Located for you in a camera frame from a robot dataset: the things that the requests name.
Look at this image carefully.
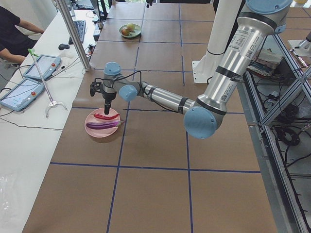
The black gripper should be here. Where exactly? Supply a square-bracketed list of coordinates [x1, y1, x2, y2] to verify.
[103, 83, 116, 115]

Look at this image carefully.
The aluminium frame rack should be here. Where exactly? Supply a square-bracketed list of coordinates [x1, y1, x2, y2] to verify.
[238, 35, 311, 233]

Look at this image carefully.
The black keyboard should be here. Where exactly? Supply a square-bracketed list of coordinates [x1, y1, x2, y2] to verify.
[73, 20, 86, 43]

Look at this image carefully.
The far teach pendant tablet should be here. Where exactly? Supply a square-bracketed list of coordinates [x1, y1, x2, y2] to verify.
[23, 55, 61, 80]

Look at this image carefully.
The pale yellow green peach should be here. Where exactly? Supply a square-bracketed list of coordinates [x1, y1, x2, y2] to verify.
[126, 23, 135, 32]

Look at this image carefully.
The green plate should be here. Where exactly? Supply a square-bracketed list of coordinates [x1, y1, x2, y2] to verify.
[119, 24, 141, 38]

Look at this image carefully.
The aluminium frame post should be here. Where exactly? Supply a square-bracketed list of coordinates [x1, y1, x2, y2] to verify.
[52, 0, 91, 72]

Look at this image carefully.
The purple eggplant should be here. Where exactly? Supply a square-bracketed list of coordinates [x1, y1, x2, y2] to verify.
[86, 120, 125, 130]

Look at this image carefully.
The person in black shirt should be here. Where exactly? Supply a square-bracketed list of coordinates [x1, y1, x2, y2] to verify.
[0, 7, 44, 65]

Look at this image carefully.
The near teach pendant tablet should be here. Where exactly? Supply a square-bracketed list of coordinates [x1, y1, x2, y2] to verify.
[0, 78, 44, 112]

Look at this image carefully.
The pink plate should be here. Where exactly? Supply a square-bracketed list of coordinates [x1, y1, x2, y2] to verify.
[84, 108, 121, 138]

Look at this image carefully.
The black computer mouse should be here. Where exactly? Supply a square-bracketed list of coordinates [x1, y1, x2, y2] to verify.
[58, 44, 70, 50]

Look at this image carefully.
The white side desk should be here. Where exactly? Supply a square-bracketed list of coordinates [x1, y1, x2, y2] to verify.
[0, 14, 85, 233]

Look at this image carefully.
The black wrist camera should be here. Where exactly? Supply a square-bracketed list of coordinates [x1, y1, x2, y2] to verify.
[89, 82, 102, 97]

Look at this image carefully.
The red chili pepper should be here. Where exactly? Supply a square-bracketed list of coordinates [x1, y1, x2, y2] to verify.
[93, 113, 120, 120]

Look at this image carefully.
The red yellow pomegranate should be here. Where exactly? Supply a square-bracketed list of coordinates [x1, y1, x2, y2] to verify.
[121, 27, 130, 36]

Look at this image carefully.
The reacher grabber tool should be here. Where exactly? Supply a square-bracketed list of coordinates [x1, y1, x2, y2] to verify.
[28, 49, 68, 118]

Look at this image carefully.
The teach pendant tablet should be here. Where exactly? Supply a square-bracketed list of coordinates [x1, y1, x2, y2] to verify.
[0, 78, 44, 112]
[23, 55, 61, 80]

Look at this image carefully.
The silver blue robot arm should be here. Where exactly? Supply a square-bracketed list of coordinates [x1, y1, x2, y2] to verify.
[101, 0, 291, 139]

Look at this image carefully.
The stack of books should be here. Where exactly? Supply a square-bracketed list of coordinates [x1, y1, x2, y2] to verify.
[247, 49, 283, 77]

